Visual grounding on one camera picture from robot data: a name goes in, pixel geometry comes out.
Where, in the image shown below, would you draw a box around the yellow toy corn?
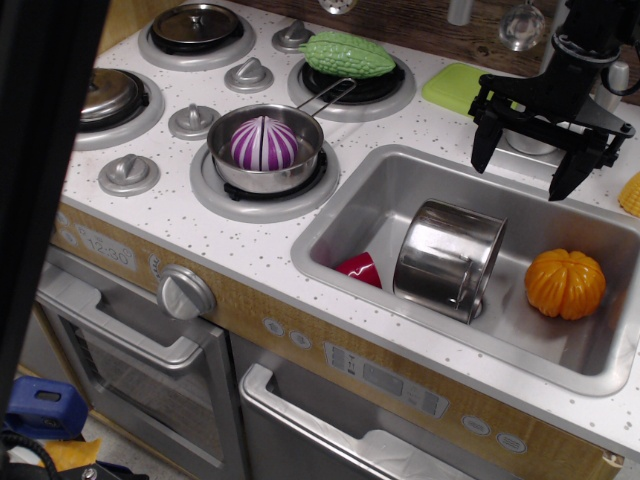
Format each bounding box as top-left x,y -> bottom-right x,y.
618,172 -> 640,217

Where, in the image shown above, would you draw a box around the back left stove burner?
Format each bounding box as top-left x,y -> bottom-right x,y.
138,11 -> 256,72

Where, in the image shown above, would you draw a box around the front stove burner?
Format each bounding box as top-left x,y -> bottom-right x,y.
189,143 -> 340,224

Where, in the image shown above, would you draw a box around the orange toy pumpkin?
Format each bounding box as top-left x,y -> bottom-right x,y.
524,249 -> 607,321

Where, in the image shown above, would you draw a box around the blue clamp tool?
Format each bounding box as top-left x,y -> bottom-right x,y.
4,376 -> 89,440

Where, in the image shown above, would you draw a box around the steel lid on back burner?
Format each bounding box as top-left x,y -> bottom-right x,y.
150,3 -> 241,52

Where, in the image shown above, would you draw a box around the oven clock display panel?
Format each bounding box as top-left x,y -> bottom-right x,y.
75,224 -> 137,271

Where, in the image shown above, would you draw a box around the grey stove knob back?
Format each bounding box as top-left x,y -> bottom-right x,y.
271,20 -> 314,54

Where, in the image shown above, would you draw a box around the green plastic sponge pad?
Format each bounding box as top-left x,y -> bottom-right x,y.
421,63 -> 493,119

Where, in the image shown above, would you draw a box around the small steel saucepan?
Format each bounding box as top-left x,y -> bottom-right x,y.
206,77 -> 358,195

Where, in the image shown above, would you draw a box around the hanging clear ladle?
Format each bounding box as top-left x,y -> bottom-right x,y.
498,1 -> 546,52

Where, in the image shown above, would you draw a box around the grey stove knob front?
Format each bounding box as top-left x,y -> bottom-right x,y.
98,154 -> 161,197

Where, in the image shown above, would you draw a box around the purple striped toy onion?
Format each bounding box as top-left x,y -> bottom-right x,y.
230,116 -> 298,172

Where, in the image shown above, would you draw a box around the red toy cup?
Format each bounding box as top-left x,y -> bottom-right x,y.
335,252 -> 382,288

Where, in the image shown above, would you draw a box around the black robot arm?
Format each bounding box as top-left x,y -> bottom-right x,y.
469,1 -> 639,201

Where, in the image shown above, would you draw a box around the steel pot lying sideways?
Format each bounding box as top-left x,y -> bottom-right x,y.
393,199 -> 507,324

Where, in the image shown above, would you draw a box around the grey stove knob middle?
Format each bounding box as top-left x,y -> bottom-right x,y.
224,57 -> 274,94

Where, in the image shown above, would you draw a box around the stove burner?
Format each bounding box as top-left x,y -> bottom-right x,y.
74,70 -> 164,151
138,11 -> 256,72
287,57 -> 416,123
189,143 -> 340,224

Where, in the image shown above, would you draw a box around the toy oven door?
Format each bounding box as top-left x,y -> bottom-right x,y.
36,247 -> 248,479

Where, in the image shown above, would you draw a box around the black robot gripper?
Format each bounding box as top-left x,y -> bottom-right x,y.
469,49 -> 635,201

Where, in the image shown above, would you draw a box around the grey oven dial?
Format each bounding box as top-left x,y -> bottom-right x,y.
156,264 -> 216,321

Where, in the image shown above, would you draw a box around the grey stove knob centre-left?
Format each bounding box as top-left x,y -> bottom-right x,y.
168,103 -> 221,141

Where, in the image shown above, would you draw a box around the toy dishwasher door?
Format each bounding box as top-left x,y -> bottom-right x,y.
231,336 -> 509,479

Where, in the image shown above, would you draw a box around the silver sink basin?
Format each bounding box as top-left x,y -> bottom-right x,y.
290,144 -> 640,398

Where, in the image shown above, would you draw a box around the green toy bitter gourd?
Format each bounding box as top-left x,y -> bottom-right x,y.
298,31 -> 396,79

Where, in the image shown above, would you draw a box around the back right stove burner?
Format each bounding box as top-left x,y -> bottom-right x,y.
287,57 -> 416,123

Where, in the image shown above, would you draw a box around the steel lid on left burner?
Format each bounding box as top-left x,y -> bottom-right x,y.
80,68 -> 145,128

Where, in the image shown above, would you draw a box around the silver faucet base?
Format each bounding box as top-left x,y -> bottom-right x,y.
503,122 -> 585,156

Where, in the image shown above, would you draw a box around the steel lid on burner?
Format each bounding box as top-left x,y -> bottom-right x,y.
150,3 -> 241,52
80,68 -> 145,128

